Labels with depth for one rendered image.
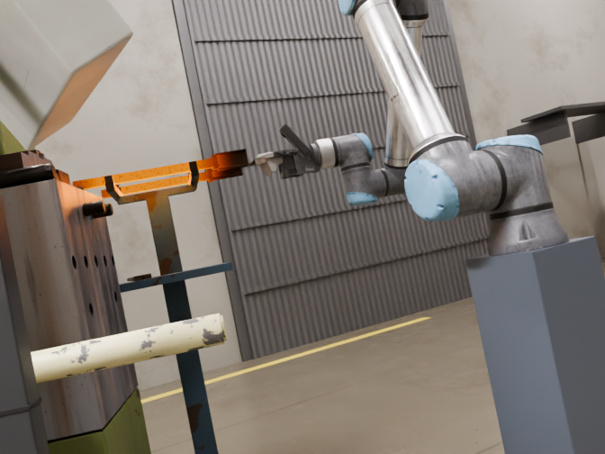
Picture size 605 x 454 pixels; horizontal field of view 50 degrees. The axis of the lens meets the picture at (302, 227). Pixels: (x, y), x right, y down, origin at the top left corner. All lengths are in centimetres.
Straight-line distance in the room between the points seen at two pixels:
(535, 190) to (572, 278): 22
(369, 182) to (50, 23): 143
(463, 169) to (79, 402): 93
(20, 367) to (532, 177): 121
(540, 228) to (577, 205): 525
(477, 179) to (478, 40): 490
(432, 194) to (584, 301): 44
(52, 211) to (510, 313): 103
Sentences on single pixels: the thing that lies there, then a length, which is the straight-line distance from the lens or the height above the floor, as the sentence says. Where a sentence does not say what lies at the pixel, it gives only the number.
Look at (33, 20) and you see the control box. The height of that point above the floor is 97.
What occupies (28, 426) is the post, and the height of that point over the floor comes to 58.
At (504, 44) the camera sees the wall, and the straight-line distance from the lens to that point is 661.
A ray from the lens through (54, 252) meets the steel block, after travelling 122.
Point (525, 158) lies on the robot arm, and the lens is 163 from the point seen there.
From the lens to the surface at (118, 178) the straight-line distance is 171.
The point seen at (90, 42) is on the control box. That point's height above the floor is 95.
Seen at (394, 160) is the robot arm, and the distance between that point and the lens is 202.
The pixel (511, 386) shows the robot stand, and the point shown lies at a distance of 170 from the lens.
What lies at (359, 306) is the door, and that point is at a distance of 502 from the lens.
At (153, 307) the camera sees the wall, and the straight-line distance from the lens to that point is 442.
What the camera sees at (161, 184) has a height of 97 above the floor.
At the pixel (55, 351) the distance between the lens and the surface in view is 100.
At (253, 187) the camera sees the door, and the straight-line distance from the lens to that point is 468.
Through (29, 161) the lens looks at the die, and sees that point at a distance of 132.
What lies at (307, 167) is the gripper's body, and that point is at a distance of 198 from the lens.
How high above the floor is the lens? 72
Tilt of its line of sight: 1 degrees up
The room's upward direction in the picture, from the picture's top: 11 degrees counter-clockwise
